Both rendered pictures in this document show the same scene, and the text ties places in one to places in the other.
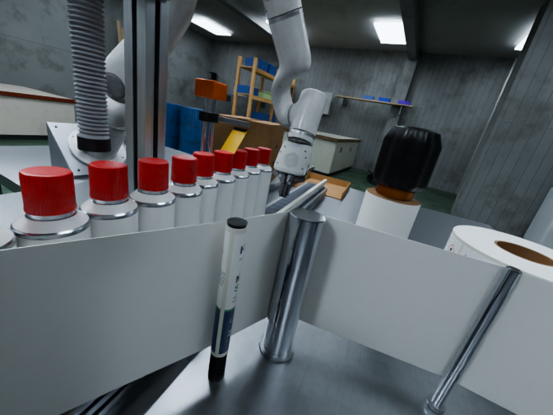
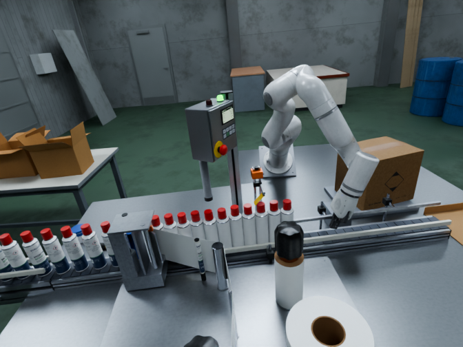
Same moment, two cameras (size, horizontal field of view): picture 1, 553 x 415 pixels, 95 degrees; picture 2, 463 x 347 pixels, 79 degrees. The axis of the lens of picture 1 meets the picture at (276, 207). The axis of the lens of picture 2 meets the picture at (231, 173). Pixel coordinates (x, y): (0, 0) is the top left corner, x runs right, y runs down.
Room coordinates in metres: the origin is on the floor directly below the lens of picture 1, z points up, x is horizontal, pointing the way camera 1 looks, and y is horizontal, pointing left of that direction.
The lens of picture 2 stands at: (0.05, -0.73, 1.68)
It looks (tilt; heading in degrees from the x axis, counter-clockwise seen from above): 26 degrees down; 68
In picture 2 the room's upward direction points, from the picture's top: 6 degrees counter-clockwise
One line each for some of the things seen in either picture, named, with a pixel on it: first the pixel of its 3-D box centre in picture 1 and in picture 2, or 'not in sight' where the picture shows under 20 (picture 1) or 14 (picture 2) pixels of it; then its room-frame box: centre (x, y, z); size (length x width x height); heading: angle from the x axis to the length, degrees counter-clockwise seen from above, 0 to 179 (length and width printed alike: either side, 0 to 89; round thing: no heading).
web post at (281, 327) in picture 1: (290, 287); (220, 266); (0.25, -0.03, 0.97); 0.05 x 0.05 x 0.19
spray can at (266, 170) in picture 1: (257, 191); (286, 222); (0.58, 0.05, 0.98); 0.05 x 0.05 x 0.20
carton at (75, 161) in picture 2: not in sight; (60, 149); (-0.43, 1.87, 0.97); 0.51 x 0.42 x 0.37; 70
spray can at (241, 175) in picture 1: (232, 200); (262, 224); (0.49, 0.09, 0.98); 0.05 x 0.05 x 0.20
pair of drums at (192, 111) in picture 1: (180, 129); (452, 89); (5.63, 2.35, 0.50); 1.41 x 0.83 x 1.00; 65
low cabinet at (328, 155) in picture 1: (313, 148); not in sight; (7.41, -0.71, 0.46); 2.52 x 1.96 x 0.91; 154
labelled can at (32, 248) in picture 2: not in sight; (35, 253); (-0.37, 0.39, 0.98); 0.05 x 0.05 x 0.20
